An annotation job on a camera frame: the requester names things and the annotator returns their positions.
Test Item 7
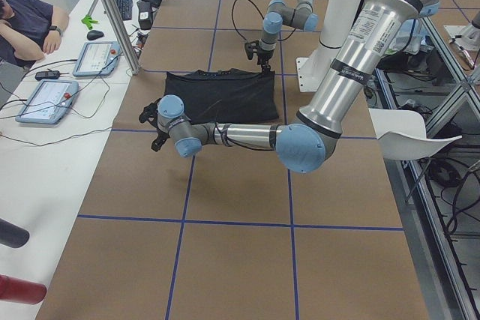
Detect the red bottle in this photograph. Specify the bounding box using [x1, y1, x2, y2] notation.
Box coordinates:
[1, 275, 47, 304]

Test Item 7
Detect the seated person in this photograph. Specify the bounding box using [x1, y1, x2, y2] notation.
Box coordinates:
[1, 0, 70, 67]

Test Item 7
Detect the far teach pendant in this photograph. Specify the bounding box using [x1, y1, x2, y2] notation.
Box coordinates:
[72, 41, 121, 77]

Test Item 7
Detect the black bottle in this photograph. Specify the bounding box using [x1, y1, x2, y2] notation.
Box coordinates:
[0, 219, 30, 248]

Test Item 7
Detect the black computer mouse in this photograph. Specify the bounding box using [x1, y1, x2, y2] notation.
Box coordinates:
[86, 30, 104, 40]

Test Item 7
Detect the black graphic t-shirt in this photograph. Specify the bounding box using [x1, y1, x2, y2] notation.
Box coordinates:
[164, 68, 278, 124]

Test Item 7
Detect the white plastic chair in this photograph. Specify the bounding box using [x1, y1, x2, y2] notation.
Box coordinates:
[369, 109, 462, 160]

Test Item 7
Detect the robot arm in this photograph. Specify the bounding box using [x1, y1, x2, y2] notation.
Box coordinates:
[244, 0, 319, 73]
[139, 0, 440, 173]

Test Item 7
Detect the black keyboard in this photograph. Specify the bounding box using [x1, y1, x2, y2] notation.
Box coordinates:
[115, 0, 133, 20]

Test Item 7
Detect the black power adapter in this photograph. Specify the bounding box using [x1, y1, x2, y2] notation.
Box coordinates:
[34, 70, 61, 81]

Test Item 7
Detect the aluminium frame post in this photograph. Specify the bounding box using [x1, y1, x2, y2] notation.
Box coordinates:
[101, 0, 140, 75]

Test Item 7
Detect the teach pendant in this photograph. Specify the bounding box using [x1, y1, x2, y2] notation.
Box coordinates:
[15, 79, 80, 125]
[72, 41, 121, 77]

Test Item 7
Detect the near teach pendant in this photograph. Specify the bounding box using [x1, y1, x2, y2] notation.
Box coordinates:
[15, 79, 80, 125]

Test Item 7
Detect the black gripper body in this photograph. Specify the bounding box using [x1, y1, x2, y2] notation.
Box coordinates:
[139, 100, 169, 144]
[244, 40, 273, 67]

